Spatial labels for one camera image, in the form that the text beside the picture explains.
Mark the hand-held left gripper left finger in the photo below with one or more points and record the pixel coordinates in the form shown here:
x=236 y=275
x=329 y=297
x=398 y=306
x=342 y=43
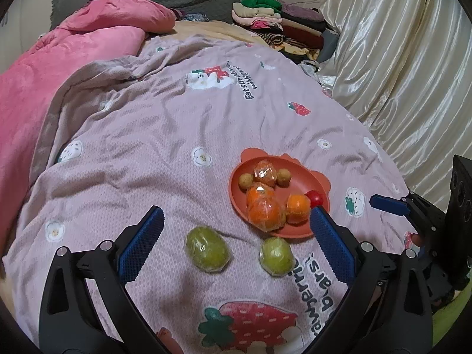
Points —
x=142 y=241

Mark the green pear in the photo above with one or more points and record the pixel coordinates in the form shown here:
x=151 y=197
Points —
x=206 y=249
x=276 y=256

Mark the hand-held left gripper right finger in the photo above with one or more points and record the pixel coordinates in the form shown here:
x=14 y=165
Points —
x=332 y=243

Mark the cream satin curtain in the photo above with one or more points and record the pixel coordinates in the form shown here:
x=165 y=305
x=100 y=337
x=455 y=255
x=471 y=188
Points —
x=405 y=62

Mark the dark patterned cloth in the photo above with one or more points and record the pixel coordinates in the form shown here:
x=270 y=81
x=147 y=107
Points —
x=191 y=16

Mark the lilac printed blanket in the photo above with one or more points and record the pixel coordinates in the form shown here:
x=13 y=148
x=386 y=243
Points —
x=147 y=136

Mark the orange-red bear-shaped plate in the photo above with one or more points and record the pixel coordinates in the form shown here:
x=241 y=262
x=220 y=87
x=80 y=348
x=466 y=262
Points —
x=295 y=180

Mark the person's right hand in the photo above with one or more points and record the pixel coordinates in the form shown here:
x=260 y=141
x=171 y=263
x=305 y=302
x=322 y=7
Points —
x=416 y=239

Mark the stack of folded clothes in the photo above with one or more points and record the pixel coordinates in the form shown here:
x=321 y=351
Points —
x=287 y=25

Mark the beige bed sheet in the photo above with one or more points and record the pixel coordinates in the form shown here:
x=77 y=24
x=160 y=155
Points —
x=214 y=29

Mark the pink quilt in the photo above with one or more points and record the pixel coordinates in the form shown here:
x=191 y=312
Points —
x=55 y=62

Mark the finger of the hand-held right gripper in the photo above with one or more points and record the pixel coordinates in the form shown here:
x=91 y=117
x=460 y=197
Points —
x=389 y=204

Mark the large orange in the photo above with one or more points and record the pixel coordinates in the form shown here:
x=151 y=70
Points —
x=267 y=215

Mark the small red tomato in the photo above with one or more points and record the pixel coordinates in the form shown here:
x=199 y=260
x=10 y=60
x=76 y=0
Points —
x=315 y=198

